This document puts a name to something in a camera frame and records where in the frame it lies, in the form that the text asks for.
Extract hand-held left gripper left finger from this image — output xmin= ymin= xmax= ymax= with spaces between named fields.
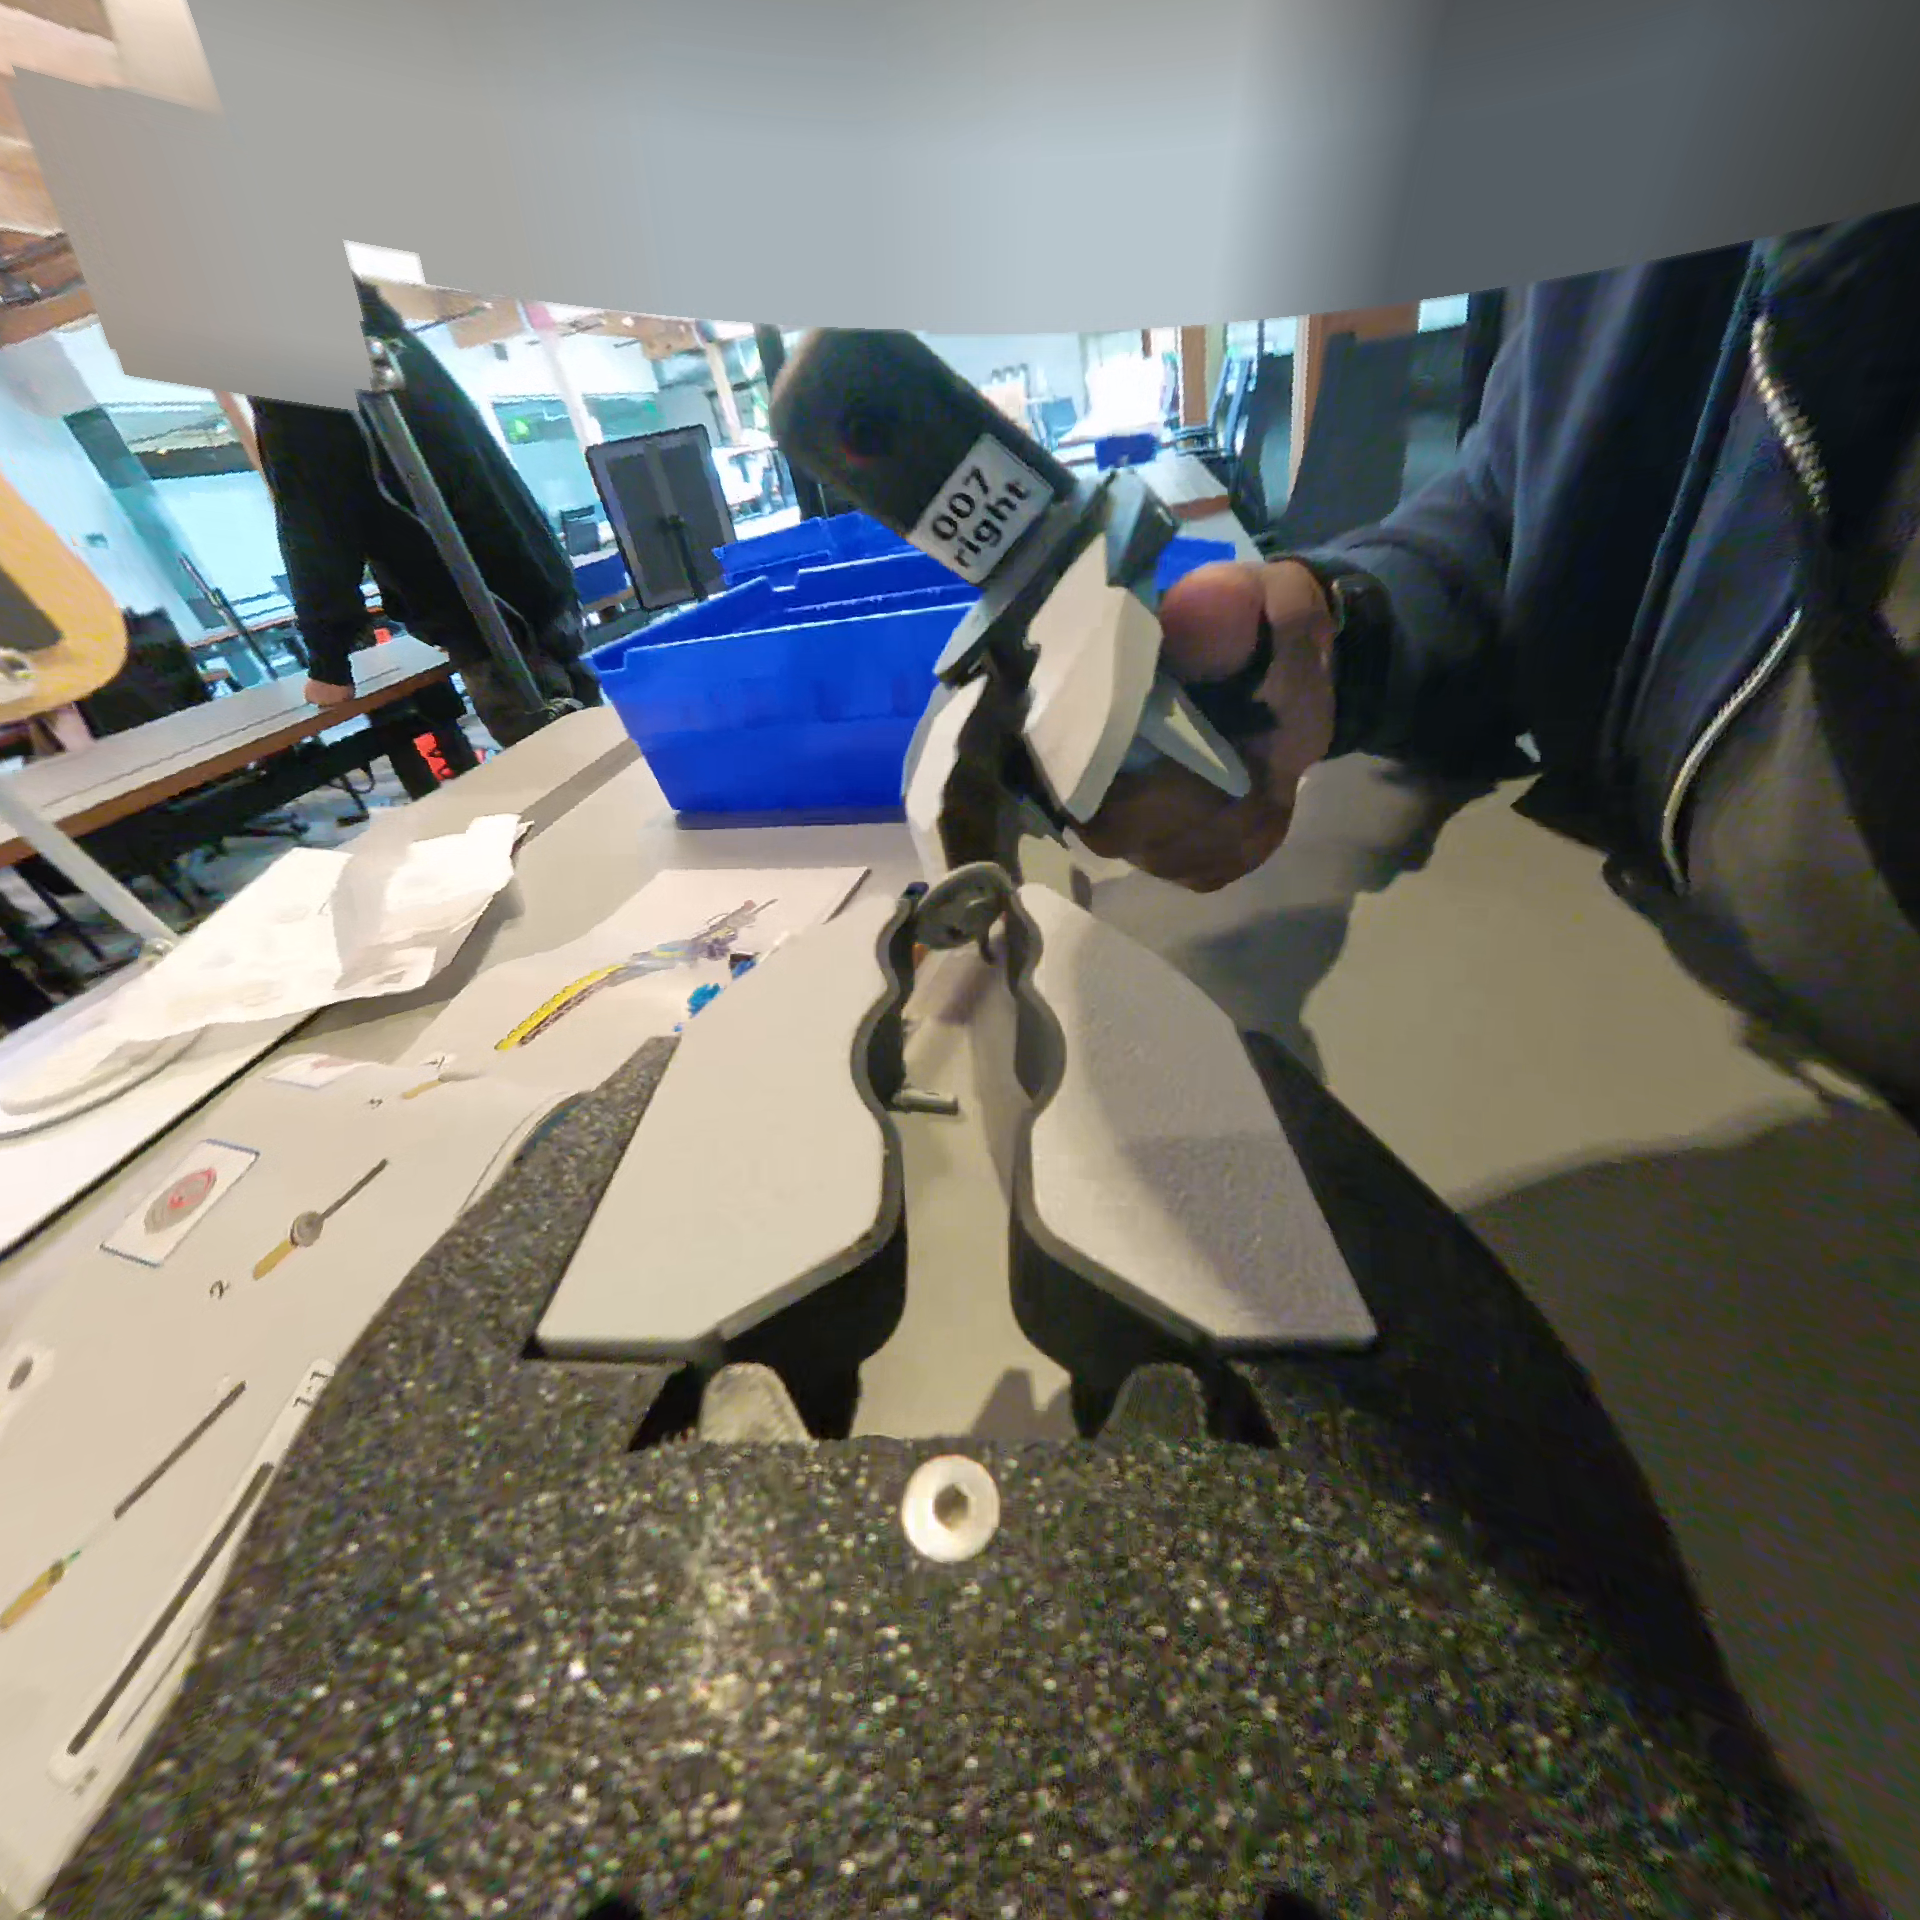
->
xmin=533 ymin=900 xmax=905 ymax=1364

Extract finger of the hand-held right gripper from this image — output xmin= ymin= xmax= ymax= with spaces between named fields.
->
xmin=1026 ymin=564 xmax=1162 ymax=826
xmin=905 ymin=668 xmax=992 ymax=909

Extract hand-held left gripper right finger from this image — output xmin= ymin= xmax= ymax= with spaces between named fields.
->
xmin=1010 ymin=886 xmax=1379 ymax=1350

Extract blue plastic bin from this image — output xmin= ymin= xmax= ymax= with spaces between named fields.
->
xmin=711 ymin=511 xmax=935 ymax=603
xmin=584 ymin=578 xmax=994 ymax=818

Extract partly built lego model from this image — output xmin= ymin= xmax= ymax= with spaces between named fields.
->
xmin=671 ymin=935 xmax=758 ymax=1036

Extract lego instruction booklet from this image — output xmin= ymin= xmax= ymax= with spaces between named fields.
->
xmin=0 ymin=864 xmax=873 ymax=1908

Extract person's right forearm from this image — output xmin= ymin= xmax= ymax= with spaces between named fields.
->
xmin=1341 ymin=286 xmax=1637 ymax=774

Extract black monitor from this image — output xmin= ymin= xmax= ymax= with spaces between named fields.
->
xmin=584 ymin=422 xmax=736 ymax=610

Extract black wristwatch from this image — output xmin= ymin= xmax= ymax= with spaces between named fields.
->
xmin=1320 ymin=567 xmax=1394 ymax=759

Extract crumpled white paper bag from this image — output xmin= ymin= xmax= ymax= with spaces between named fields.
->
xmin=133 ymin=812 xmax=535 ymax=1039

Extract person's dark blue jacket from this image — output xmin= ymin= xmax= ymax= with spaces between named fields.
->
xmin=1498 ymin=209 xmax=1920 ymax=1119

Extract white lamp base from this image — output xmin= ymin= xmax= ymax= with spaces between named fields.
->
xmin=0 ymin=464 xmax=325 ymax=1253

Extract wooden table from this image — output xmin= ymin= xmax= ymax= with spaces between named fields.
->
xmin=0 ymin=644 xmax=458 ymax=869

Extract person's grey trousers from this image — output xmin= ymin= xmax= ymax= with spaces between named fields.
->
xmin=1686 ymin=621 xmax=1920 ymax=1082

